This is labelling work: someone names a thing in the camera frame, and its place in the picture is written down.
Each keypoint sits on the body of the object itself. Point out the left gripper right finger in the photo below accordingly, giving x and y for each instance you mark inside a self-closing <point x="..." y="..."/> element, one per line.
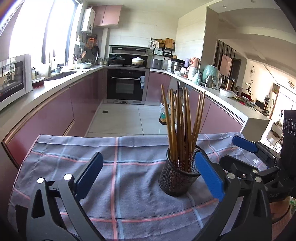
<point x="214" y="182"/>

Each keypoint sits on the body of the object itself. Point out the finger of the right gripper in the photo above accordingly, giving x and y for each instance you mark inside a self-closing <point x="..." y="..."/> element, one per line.
<point x="245" y="144"/>

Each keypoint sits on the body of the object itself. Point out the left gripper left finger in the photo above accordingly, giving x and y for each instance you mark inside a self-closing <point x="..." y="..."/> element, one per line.
<point x="87" y="176"/>

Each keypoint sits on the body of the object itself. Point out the wooden chopstick rightmost in cup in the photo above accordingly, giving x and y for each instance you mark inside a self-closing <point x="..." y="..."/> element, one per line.
<point x="198" y="119"/>

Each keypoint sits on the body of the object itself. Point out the wooden chopstick in cup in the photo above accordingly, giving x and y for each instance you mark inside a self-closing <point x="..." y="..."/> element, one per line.
<point x="188" y="131"/>
<point x="170" y="126"/>
<point x="198" y="119"/>

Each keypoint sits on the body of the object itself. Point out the black mesh utensil cup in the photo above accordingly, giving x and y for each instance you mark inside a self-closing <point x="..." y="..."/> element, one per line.
<point x="176" y="182"/>

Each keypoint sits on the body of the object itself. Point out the blue plaid cloth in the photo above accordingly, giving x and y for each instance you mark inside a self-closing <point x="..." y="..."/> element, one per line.
<point x="125" y="201"/>

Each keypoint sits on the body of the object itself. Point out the pink lower cabinets right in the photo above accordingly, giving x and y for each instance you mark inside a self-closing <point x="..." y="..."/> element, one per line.
<point x="215" y="118"/>

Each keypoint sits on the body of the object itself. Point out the pink cabinets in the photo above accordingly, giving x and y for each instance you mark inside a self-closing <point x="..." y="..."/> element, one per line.
<point x="69" y="112"/>
<point x="215" y="118"/>

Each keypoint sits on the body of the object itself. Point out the white bowl on counter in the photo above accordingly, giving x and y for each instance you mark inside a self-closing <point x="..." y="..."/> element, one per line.
<point x="227" y="93"/>

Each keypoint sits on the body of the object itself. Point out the wooden chopstick centre in cup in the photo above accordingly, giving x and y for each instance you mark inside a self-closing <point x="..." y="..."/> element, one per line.
<point x="188" y="131"/>

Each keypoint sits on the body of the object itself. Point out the pink lower cabinets left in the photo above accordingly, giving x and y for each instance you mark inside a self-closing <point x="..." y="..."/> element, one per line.
<point x="69" y="112"/>

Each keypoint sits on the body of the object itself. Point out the steel thermos bottle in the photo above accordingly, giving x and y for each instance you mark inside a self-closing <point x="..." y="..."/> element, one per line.
<point x="209" y="81"/>

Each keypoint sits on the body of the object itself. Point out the oil bottle on floor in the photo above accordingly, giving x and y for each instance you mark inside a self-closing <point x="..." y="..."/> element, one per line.
<point x="162" y="116"/>

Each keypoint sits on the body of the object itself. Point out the wooden chopstick leftmost in cup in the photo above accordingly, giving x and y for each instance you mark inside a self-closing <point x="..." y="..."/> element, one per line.
<point x="170" y="126"/>

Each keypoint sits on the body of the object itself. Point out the pink kettle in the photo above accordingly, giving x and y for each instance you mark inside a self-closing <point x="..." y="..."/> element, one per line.
<point x="195" y="63"/>

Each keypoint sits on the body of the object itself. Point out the dark red bowl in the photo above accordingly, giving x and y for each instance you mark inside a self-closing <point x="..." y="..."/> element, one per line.
<point x="37" y="82"/>

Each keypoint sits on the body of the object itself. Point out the black built-in oven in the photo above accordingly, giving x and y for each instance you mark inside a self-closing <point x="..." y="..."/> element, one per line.
<point x="127" y="83"/>

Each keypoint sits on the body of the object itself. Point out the white microwave oven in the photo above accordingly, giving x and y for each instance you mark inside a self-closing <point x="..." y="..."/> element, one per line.
<point x="16" y="79"/>

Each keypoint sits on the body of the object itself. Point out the black pot with lid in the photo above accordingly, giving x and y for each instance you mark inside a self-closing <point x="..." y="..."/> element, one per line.
<point x="116" y="60"/>

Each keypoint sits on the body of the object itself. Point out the white ceramic pot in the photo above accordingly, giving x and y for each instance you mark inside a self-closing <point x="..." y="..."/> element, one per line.
<point x="137" y="61"/>

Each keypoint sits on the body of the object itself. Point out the white water heater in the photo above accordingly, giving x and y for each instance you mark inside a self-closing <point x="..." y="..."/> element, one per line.
<point x="88" y="21"/>

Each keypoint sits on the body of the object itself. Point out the black wall rack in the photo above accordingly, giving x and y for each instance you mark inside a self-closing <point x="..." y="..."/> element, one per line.
<point x="163" y="47"/>

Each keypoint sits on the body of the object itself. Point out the window with dark frame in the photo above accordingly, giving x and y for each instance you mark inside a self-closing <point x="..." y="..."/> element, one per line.
<point x="43" y="30"/>

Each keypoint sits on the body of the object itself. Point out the pink wall cabinet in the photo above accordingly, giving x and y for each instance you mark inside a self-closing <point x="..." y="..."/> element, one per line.
<point x="106" y="16"/>

